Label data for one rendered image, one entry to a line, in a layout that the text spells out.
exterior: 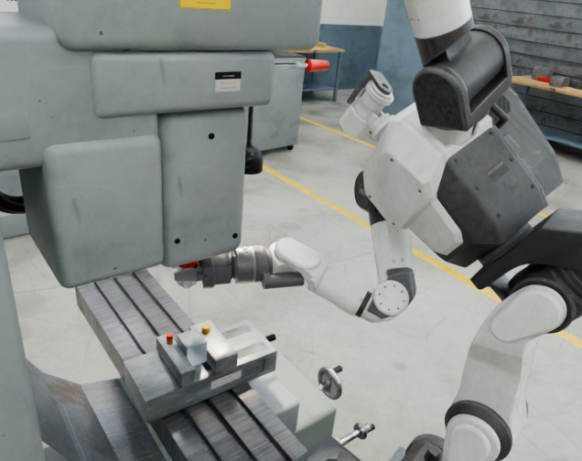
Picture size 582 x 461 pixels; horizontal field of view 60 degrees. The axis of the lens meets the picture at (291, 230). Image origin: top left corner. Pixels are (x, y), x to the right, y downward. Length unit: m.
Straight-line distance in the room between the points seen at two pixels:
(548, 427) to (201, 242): 2.26
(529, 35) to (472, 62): 8.07
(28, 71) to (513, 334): 0.91
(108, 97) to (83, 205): 0.18
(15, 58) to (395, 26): 6.45
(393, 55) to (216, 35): 6.25
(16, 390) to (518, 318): 0.84
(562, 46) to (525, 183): 7.71
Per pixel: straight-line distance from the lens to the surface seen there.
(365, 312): 1.16
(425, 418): 2.69
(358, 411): 2.62
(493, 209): 0.95
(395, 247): 1.18
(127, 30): 0.81
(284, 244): 1.16
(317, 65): 1.04
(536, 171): 1.04
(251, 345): 1.33
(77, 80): 0.82
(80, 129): 0.84
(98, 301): 1.64
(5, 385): 0.86
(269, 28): 0.93
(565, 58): 8.67
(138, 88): 0.84
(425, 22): 0.83
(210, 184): 0.97
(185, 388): 1.23
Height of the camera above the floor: 1.85
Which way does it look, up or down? 26 degrees down
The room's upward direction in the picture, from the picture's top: 6 degrees clockwise
